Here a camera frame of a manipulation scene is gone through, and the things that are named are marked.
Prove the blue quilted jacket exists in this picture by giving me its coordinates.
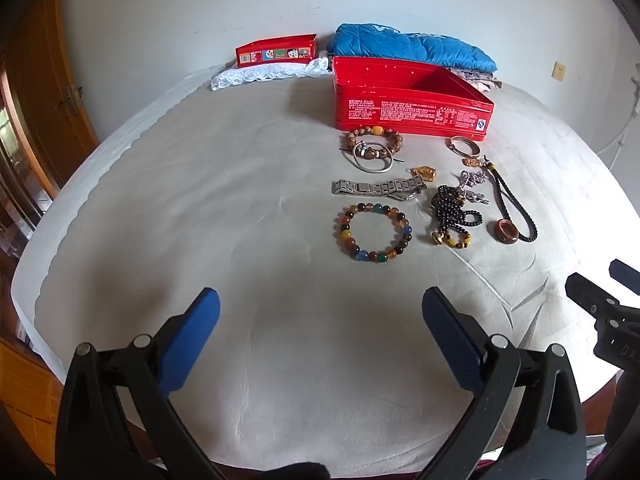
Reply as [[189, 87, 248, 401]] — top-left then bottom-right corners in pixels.
[[330, 23, 499, 73]]

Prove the gold bangle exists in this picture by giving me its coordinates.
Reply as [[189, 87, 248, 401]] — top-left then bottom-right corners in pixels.
[[447, 135, 482, 157]]

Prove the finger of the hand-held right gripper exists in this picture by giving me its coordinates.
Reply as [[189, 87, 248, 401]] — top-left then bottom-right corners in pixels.
[[609, 259, 640, 295], [565, 272, 623, 321]]

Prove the multicolour bead bracelet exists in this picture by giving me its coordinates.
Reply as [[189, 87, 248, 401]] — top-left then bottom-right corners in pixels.
[[335, 201, 414, 264]]

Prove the brown ring pendant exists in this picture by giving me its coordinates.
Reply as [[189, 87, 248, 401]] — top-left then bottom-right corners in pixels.
[[490, 219, 520, 243]]

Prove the black braided cord charm pendant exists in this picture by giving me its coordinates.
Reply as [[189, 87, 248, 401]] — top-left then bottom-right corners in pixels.
[[462, 156, 538, 242]]

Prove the patterned folded cloth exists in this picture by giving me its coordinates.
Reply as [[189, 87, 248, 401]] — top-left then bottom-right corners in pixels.
[[447, 66, 502, 93]]

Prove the red tin lid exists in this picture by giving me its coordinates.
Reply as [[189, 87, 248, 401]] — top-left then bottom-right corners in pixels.
[[235, 34, 319, 69]]

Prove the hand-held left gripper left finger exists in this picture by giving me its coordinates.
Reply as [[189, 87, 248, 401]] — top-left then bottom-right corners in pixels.
[[55, 287, 228, 480]]

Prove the white lace cloth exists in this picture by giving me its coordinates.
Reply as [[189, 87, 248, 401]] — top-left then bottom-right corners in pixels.
[[210, 56, 335, 92]]

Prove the glass door cabinet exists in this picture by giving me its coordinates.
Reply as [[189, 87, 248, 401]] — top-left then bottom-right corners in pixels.
[[0, 105, 56, 261]]

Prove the red tin box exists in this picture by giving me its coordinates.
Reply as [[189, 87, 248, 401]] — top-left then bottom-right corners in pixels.
[[331, 56, 496, 142]]

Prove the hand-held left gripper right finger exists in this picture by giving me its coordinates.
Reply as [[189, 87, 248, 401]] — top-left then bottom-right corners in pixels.
[[415, 286, 588, 480]]

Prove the silver bangle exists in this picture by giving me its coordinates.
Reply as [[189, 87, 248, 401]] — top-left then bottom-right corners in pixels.
[[350, 145, 393, 175]]

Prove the dark bead necklace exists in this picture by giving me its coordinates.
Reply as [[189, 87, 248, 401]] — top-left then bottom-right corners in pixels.
[[429, 185, 483, 251]]

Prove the wooden door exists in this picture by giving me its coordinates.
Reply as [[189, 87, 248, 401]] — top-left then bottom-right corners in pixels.
[[0, 0, 101, 201]]

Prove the wooden bead bracelet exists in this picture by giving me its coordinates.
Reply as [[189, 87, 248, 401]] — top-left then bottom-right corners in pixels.
[[345, 127, 404, 161]]

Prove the metal watch band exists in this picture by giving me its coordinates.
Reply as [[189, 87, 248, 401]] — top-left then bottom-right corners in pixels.
[[332, 177, 429, 204]]

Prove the silver chain necklace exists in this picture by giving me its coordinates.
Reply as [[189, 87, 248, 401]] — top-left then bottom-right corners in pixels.
[[457, 170, 488, 206]]

